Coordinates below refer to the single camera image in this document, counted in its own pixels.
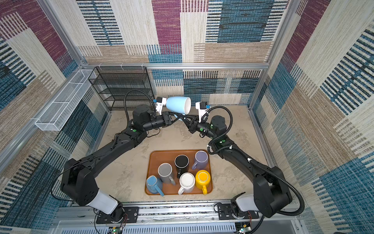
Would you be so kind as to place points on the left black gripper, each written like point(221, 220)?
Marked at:
point(166, 119)

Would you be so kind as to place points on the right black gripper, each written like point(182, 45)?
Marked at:
point(193, 124)

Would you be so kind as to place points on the light blue mug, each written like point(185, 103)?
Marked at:
point(180, 105)

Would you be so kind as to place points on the grey mug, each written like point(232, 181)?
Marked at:
point(166, 174)

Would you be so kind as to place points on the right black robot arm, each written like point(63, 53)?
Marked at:
point(272, 193)

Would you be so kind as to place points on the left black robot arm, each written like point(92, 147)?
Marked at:
point(78, 176)

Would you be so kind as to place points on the purple mug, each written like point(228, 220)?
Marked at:
point(200, 160)

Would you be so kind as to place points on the black mug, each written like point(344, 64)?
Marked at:
point(182, 165)

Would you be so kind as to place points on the yellow mug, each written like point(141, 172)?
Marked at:
point(202, 180)

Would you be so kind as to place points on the white mug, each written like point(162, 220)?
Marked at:
point(187, 183)

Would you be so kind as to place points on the brown plastic tray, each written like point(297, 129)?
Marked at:
point(168, 156)

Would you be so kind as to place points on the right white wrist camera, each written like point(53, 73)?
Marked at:
point(203, 109)

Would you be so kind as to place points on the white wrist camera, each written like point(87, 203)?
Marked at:
point(160, 102)
point(203, 109)

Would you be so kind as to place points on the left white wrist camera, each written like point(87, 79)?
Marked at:
point(160, 102)

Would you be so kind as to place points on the black wire shelf rack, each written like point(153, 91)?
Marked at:
point(122, 86)

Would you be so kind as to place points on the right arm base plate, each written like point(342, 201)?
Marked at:
point(225, 212)

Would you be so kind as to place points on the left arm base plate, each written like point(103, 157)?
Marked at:
point(119, 216)

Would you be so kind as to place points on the white wire mesh basket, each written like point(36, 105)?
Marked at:
point(61, 108)

